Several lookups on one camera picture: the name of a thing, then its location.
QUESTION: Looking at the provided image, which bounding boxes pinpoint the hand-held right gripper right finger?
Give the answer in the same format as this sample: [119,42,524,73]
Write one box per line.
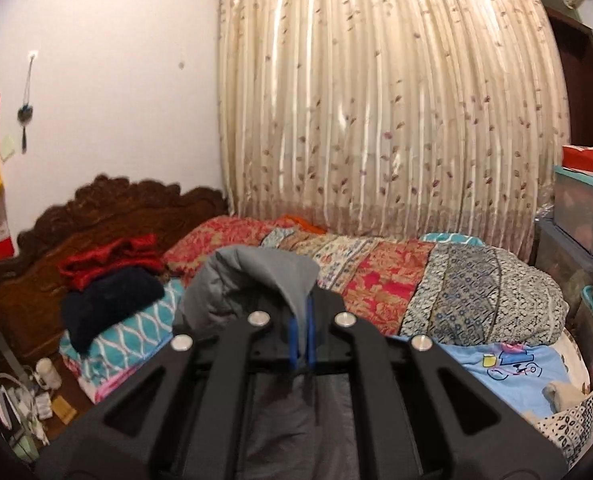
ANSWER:
[307,291,568,480]

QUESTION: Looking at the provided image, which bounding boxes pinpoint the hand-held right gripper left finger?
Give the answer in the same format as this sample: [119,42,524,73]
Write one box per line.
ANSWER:
[36,294,303,480]

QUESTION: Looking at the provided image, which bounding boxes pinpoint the grey hooded jacket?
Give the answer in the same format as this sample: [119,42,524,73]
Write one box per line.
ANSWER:
[174,245,359,480]

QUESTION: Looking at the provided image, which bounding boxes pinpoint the orange cloth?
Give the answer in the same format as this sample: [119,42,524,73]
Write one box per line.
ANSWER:
[281,215,328,235]

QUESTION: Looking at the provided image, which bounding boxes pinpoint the patchwork patterned quilt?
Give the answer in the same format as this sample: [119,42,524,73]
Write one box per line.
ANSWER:
[260,226,570,347]

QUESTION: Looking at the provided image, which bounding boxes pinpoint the red floral pillow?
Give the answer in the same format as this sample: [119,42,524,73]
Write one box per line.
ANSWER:
[163,215,290,282]

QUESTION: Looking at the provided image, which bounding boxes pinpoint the teal pillow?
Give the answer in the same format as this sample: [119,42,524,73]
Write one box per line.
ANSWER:
[418,231,483,247]

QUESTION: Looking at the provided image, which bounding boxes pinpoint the dark navy folded garment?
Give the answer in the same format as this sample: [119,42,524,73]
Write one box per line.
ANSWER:
[60,266,166,354]

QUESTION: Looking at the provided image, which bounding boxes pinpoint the light blue cartoon sheet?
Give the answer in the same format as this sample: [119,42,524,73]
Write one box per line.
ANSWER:
[385,335,568,417]

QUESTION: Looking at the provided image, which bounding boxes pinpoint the beige leaf-print curtain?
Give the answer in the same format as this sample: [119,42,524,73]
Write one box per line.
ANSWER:
[218,0,573,264]

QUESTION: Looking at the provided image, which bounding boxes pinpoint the white bottle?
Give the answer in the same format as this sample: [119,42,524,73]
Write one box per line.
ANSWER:
[35,357,63,392]

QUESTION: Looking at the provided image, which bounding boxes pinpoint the beige crumpled cloth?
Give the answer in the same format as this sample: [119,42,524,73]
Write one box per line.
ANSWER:
[541,380,589,412]

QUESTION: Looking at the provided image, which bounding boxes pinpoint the grey storage box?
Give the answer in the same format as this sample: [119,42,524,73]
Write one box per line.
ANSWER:
[533,220,593,306]

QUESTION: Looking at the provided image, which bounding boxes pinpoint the carved wooden headboard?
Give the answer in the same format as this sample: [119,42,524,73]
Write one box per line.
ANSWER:
[0,175,230,363]

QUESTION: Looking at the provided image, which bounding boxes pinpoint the black and white patterned pillow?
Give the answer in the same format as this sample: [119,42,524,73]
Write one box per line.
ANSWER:
[535,385,593,467]

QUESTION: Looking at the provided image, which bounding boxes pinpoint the red bag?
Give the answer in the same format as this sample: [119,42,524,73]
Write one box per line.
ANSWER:
[561,144,593,181]

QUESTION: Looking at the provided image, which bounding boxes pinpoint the dark wooden door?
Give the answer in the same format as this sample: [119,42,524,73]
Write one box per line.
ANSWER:
[546,7,593,157]

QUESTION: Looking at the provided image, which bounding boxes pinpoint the white cables bundle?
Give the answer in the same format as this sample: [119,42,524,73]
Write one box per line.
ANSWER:
[0,371,53,443]

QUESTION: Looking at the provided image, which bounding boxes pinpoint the hanging wall ornament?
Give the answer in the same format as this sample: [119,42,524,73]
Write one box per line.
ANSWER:
[16,50,40,154]

